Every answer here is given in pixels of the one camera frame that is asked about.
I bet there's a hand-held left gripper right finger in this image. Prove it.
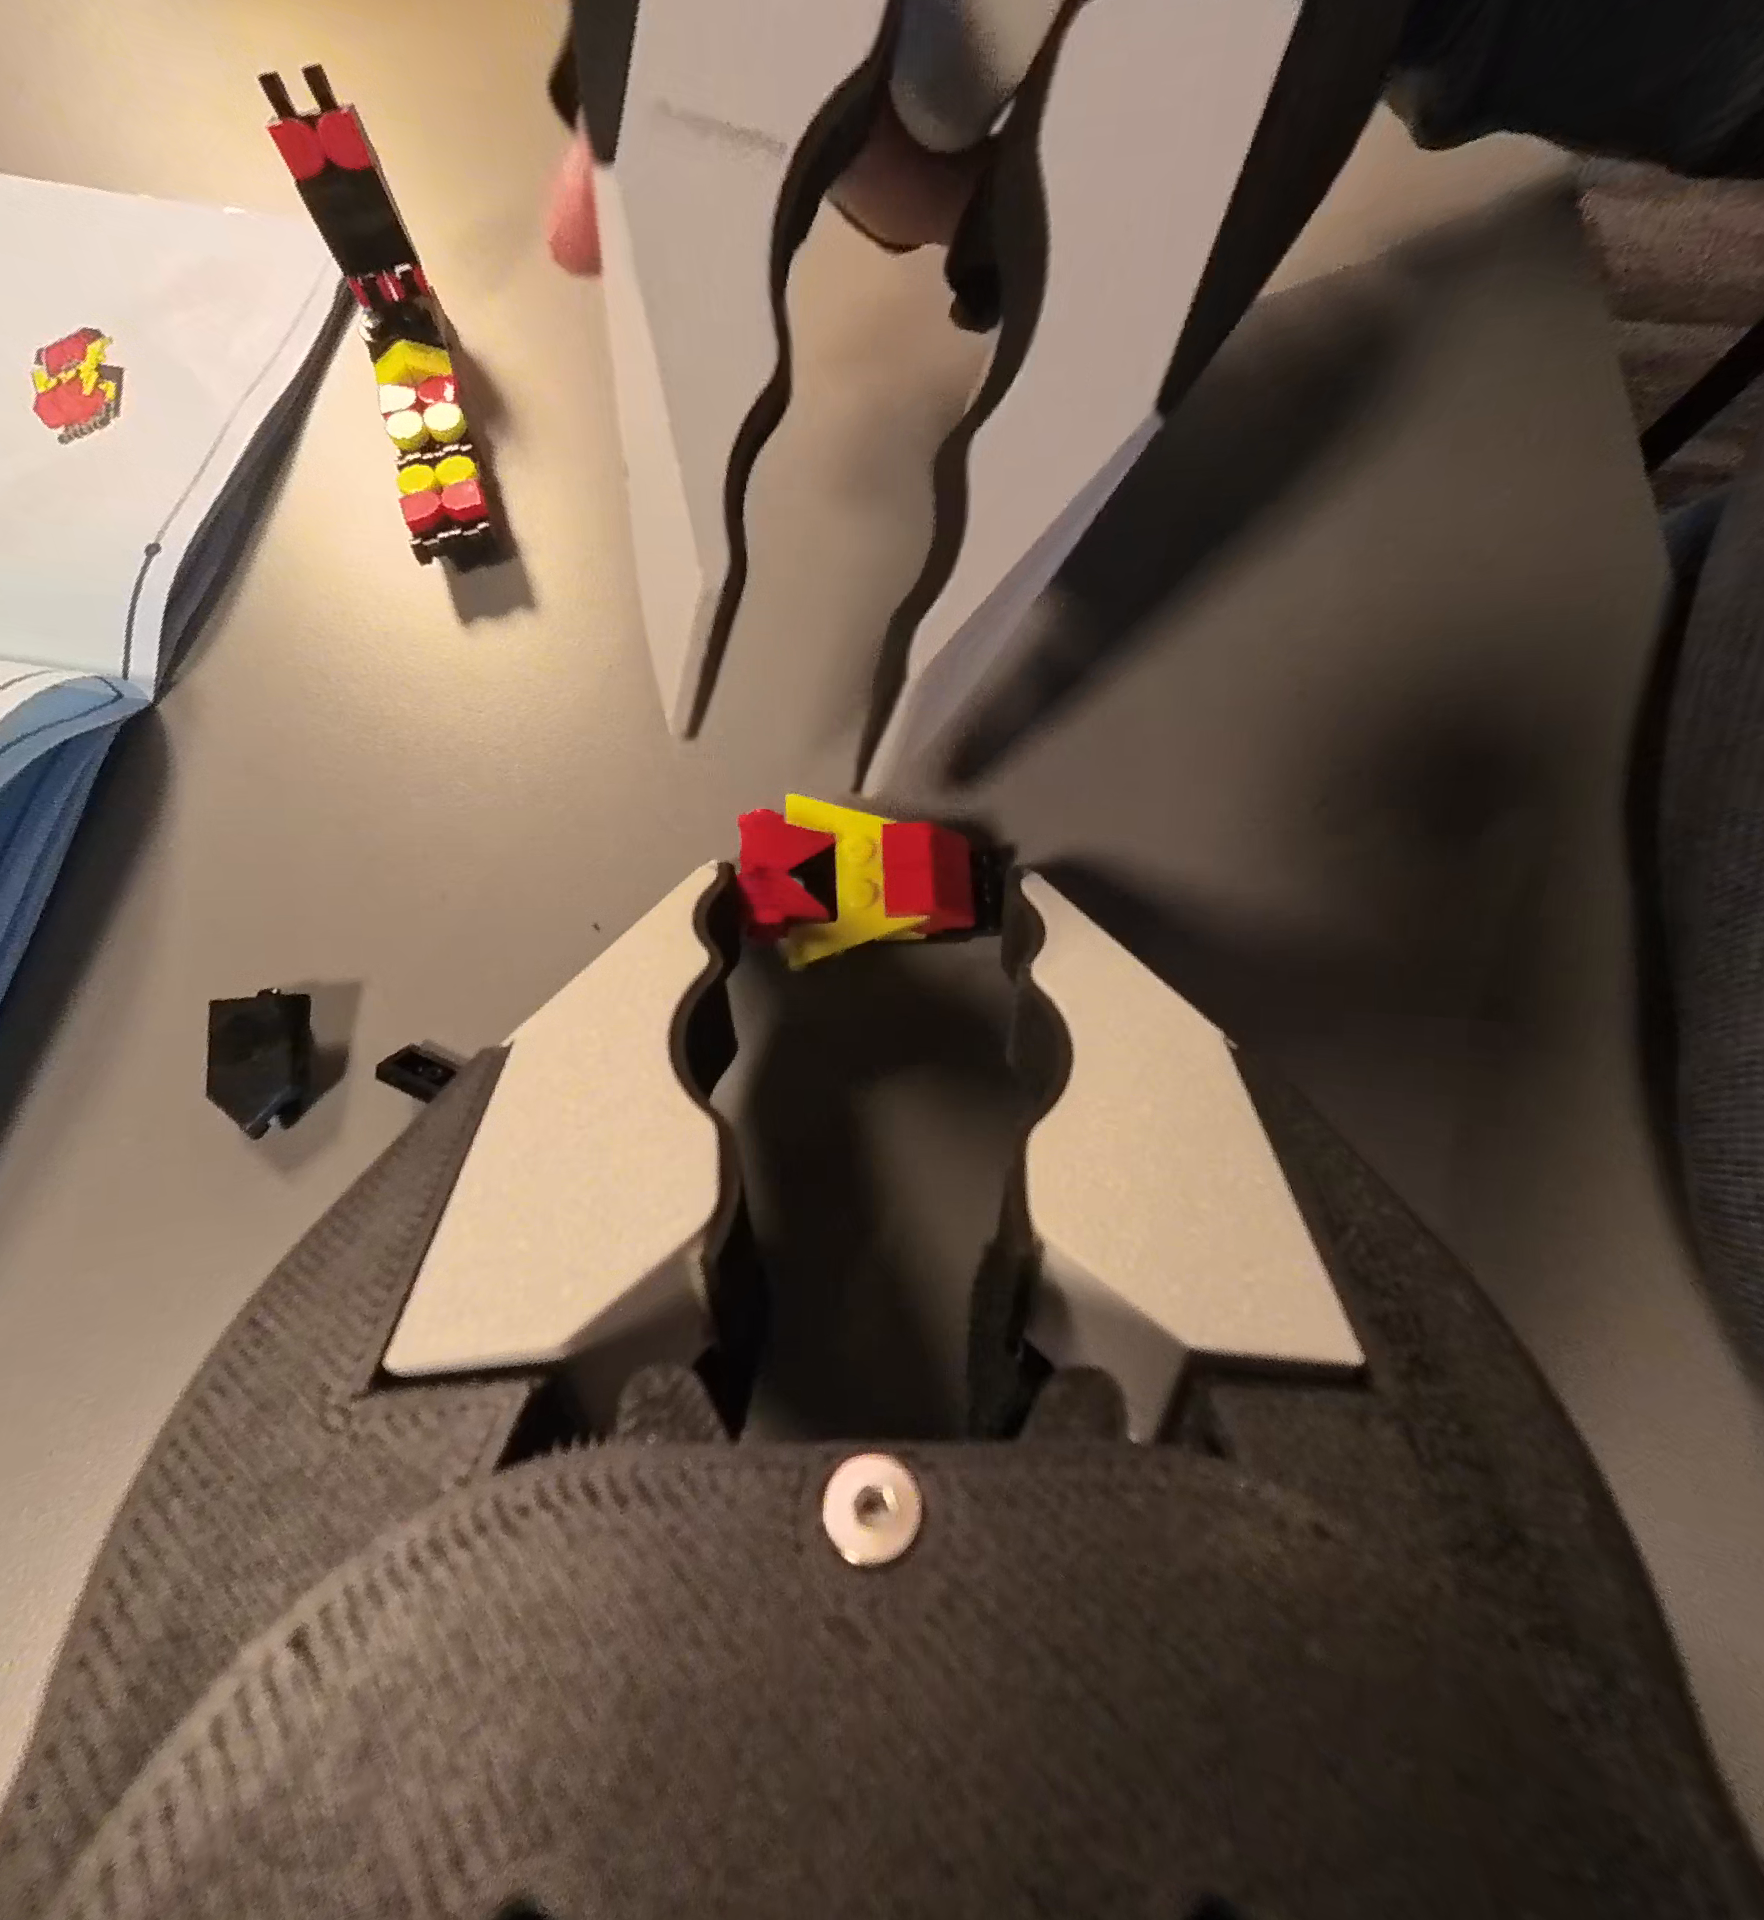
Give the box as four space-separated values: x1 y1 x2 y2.
1006 867 1371 1444

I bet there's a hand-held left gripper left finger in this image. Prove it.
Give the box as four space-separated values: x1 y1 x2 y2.
376 860 746 1390

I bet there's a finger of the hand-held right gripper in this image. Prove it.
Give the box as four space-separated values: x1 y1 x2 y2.
853 0 1401 797
582 0 890 745

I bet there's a red yellow lego assembly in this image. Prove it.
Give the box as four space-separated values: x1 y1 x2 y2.
735 791 1014 971

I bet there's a long red black lego assembly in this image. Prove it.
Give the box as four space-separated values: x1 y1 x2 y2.
253 62 511 575

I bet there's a dark sloped lego piece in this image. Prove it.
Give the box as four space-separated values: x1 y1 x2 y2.
203 984 320 1146

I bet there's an open lego instruction booklet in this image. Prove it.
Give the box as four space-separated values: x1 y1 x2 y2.
0 167 356 1203

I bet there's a person's right hand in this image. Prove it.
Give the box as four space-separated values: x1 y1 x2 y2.
544 109 981 287

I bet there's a black table leg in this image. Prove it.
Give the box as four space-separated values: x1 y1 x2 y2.
1636 292 1764 474

